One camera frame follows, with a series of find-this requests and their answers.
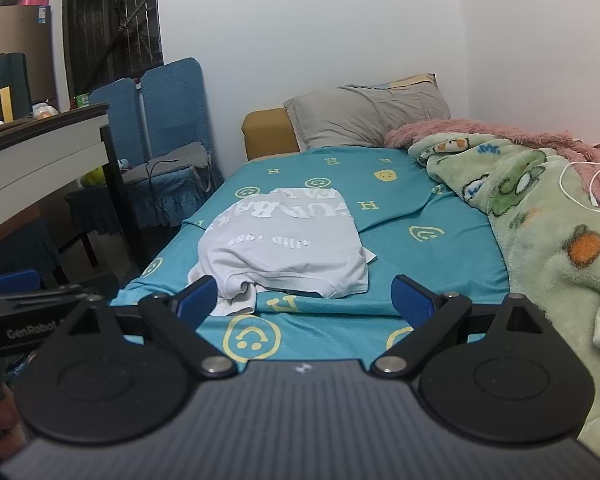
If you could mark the dark green board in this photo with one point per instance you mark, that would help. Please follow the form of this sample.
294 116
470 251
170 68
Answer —
2 72

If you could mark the teal smiley print bed sheet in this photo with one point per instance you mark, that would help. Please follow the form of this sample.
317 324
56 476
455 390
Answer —
430 260

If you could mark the dark window with grille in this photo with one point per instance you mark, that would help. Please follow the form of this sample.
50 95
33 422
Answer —
110 20

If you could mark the cardboard box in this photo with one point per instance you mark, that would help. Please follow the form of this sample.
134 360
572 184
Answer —
22 45

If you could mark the person's left hand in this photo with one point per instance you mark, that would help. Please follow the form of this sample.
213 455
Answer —
4 422

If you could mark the pink lidded container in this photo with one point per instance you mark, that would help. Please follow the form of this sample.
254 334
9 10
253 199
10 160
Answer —
36 2

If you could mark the small white blue plush toy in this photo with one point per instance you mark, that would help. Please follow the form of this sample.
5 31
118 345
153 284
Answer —
123 164

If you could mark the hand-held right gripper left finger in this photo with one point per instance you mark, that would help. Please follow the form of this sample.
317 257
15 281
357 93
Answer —
200 299

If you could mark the yellow patterned pillow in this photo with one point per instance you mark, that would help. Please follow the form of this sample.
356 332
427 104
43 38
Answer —
420 80

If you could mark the dark blue cloth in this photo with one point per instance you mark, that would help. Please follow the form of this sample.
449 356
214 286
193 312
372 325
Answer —
15 250

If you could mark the white desk with black legs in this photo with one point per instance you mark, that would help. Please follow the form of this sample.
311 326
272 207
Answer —
35 150

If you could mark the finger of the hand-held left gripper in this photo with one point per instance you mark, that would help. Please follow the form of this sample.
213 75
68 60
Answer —
15 282

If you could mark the green cartoon print blanket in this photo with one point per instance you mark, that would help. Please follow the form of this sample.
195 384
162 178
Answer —
540 260

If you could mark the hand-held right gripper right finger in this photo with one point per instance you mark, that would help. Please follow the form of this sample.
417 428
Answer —
410 301

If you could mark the blue covered chair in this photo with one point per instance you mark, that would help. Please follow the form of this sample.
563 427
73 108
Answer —
175 105
115 115

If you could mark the pink fluffy blanket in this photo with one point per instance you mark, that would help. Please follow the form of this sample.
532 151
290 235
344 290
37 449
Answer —
530 137

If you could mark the white t-shirt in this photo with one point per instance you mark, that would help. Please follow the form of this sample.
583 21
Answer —
280 255

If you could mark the yellow green plush toy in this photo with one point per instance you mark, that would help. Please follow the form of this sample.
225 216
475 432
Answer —
93 176

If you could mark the yellow paper strip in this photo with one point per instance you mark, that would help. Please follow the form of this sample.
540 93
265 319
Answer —
5 105

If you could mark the white plastic bag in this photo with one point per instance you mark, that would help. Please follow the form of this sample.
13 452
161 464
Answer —
44 110

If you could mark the grey pillow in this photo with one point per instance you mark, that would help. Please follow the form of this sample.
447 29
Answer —
360 115

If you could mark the grey cloth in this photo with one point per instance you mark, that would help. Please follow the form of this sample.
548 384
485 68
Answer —
172 162

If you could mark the yellow bed headboard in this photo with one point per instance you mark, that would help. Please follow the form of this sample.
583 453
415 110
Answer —
267 132

